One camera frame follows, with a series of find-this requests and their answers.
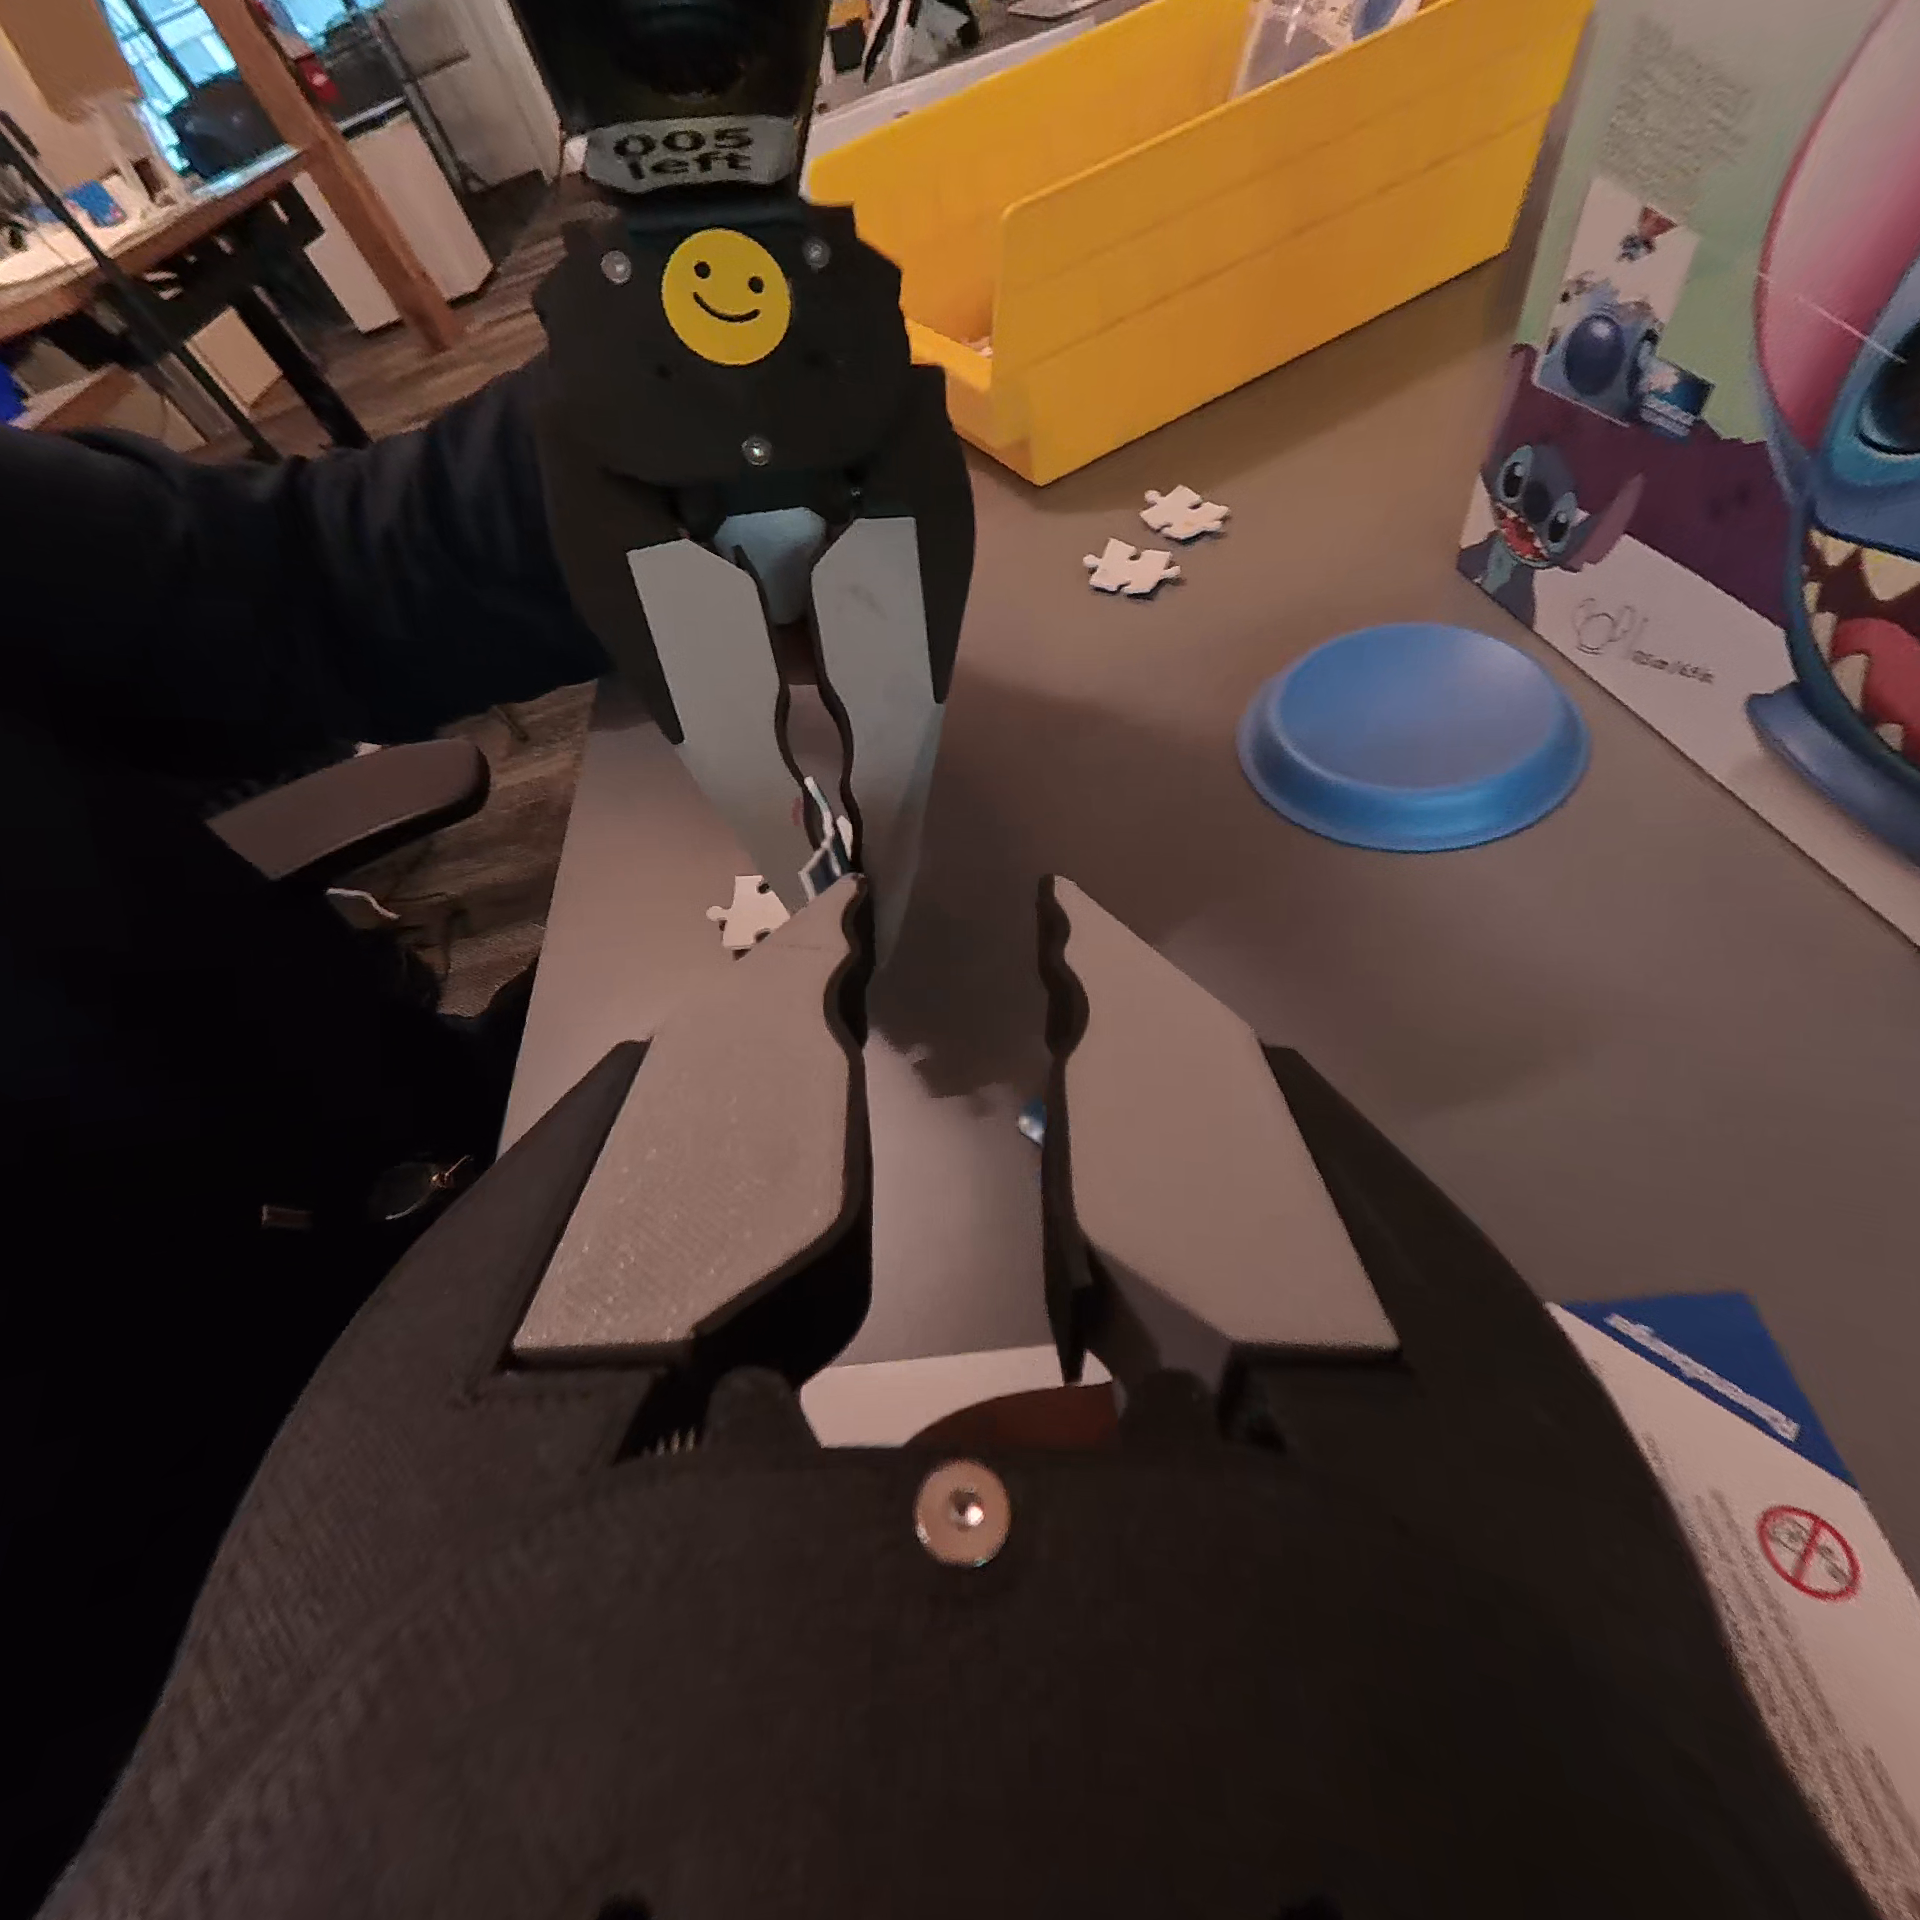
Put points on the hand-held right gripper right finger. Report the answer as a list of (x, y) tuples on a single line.
[(1201, 1184)]

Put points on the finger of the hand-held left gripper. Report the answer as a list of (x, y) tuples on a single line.
[(892, 675), (704, 662)]

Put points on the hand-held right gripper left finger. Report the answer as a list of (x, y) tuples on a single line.
[(704, 1170)]

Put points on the joined white puzzle strip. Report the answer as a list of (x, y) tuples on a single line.
[(826, 863)]

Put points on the white puzzle piece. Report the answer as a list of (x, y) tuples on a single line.
[(1185, 512), (1129, 569), (746, 915)]

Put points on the person's left forearm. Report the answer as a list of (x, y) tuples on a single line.
[(300, 569)]

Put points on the cartoon puzzle box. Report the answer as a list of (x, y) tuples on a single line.
[(1695, 451)]

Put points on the white cabinet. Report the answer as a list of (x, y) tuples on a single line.
[(406, 224)]

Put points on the blue round stand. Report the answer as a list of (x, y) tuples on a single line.
[(1410, 734)]

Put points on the yellow plastic bin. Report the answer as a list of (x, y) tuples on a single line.
[(1201, 270)]

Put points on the white instruction sheet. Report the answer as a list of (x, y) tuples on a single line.
[(1725, 1441)]

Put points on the wooden desk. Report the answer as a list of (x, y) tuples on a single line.
[(136, 241)]

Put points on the clear plastic bag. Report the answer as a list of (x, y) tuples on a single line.
[(1320, 43)]

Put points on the wooden post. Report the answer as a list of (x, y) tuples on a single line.
[(346, 165)]

